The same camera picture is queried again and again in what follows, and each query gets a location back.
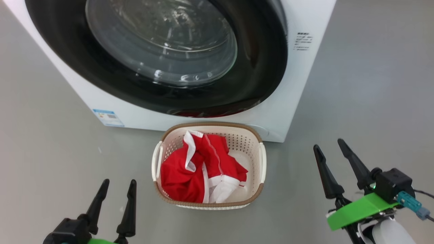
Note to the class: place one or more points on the red Bulls 23 jersey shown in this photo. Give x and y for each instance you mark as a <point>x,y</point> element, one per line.
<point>179,179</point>

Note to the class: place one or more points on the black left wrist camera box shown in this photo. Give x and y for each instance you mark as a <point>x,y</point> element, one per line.
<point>66,232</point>

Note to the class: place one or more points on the blue energy label sticker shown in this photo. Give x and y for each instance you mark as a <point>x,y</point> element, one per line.
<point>108,118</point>

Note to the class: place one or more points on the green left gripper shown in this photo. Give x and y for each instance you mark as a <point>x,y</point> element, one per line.
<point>101,241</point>

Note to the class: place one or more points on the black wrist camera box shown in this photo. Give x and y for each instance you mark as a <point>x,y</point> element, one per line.
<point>66,232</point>
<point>393,184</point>

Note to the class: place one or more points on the teal right camera connector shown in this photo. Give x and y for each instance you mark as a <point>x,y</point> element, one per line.
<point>412,203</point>

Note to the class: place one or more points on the cream perforated laundry basket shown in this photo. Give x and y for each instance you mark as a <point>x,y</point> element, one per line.
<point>244,142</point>

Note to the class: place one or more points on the white front-load washing machine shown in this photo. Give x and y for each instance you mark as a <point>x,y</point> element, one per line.
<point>305,84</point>

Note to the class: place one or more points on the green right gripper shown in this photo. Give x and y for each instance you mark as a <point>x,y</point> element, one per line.
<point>359,211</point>

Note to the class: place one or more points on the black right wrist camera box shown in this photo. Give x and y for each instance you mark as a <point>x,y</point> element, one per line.
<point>393,184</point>

